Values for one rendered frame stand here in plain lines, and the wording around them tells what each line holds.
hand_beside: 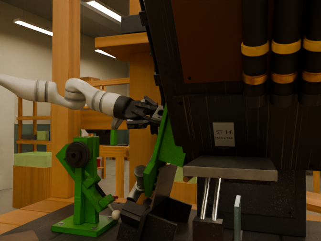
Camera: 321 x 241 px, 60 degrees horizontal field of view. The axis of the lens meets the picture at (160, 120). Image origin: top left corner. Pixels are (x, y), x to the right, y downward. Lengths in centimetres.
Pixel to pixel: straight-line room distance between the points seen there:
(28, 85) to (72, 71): 42
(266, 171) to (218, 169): 8
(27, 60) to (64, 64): 804
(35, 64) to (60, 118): 821
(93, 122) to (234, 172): 93
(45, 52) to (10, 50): 118
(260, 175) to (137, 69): 78
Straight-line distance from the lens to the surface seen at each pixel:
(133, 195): 80
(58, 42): 139
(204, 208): 64
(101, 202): 85
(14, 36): 927
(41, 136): 726
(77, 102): 96
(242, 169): 50
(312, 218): 116
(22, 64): 925
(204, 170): 51
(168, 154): 72
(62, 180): 134
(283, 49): 50
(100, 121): 132
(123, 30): 114
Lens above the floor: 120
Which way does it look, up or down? 1 degrees up
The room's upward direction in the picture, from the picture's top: straight up
